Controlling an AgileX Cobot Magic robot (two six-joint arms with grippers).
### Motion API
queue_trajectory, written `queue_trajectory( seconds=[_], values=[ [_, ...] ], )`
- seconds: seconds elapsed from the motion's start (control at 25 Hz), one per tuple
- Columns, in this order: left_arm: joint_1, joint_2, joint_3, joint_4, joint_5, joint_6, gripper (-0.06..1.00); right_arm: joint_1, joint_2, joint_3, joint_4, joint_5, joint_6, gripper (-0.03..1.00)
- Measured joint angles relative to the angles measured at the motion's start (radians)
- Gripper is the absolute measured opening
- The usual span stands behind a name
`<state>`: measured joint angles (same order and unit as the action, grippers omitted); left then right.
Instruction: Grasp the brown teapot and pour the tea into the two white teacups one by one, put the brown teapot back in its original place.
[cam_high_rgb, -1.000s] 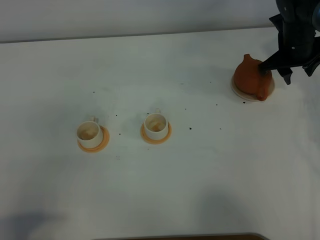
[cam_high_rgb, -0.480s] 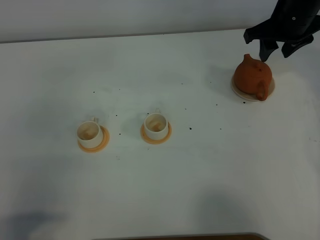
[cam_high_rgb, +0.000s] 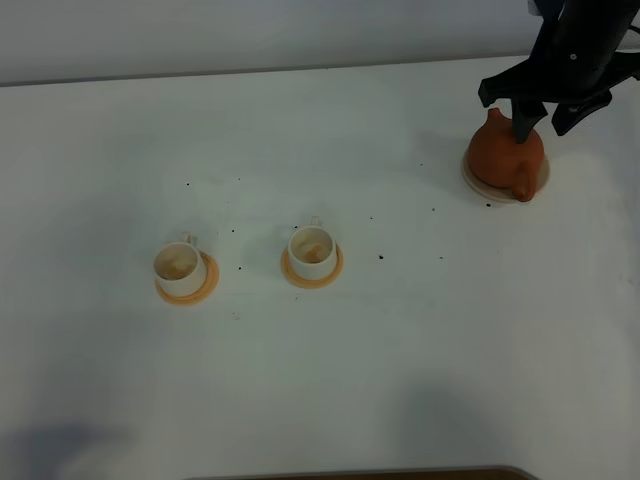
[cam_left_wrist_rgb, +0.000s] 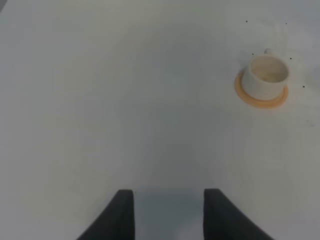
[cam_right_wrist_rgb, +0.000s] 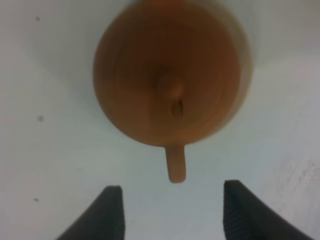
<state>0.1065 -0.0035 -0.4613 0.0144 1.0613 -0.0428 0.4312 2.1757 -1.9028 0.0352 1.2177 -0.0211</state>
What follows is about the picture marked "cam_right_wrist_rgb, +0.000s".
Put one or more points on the beige round teapot coaster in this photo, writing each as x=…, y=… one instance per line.
x=244, y=52

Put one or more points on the brown clay teapot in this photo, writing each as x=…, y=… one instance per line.
x=166, y=73

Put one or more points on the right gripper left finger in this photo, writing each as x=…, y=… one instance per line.
x=104, y=219

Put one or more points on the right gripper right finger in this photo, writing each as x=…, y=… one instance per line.
x=246, y=217

